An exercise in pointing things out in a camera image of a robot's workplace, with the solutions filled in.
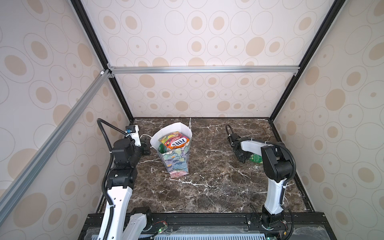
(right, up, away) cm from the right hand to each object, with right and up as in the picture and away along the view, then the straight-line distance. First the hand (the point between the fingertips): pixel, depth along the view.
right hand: (249, 155), depth 99 cm
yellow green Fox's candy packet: (-55, +6, -14) cm, 57 cm away
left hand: (-58, +14, -28) cm, 66 cm away
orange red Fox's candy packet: (-46, +11, -21) cm, 51 cm away
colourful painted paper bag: (-45, 0, -21) cm, 50 cm away
